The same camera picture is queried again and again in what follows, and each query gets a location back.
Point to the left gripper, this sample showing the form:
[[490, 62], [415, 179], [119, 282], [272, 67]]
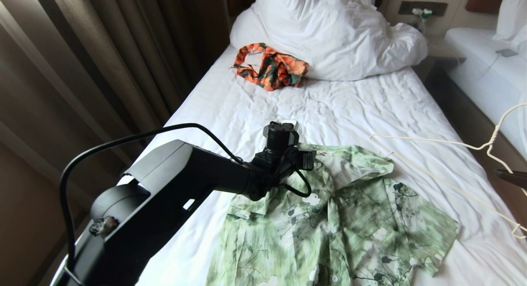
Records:
[[280, 137]]

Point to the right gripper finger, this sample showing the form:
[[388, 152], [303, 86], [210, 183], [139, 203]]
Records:
[[515, 178]]

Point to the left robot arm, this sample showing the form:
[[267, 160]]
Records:
[[197, 170]]

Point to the orange patterned shirt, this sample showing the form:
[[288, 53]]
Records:
[[280, 71]]

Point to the bed with white sheet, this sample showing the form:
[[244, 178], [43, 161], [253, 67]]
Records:
[[486, 84], [350, 109]]

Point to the green patterned shirt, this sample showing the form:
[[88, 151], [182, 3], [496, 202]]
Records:
[[350, 220]]

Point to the white duvet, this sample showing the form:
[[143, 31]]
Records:
[[329, 30]]

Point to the grey flat device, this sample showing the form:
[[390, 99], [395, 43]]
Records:
[[507, 52]]

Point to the dark nightstand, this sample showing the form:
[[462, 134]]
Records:
[[440, 65]]

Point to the white pillow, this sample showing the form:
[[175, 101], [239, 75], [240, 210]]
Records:
[[512, 14]]

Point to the brown headboard panel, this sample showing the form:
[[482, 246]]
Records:
[[485, 1]]

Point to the white charger plug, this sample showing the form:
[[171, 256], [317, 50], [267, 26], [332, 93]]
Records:
[[416, 12], [427, 13]]

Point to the brown curtain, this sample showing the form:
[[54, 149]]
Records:
[[82, 51]]

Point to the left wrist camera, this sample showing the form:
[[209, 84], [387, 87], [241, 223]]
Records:
[[287, 123]]

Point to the wall outlet panel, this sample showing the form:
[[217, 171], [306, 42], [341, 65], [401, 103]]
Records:
[[438, 8]]

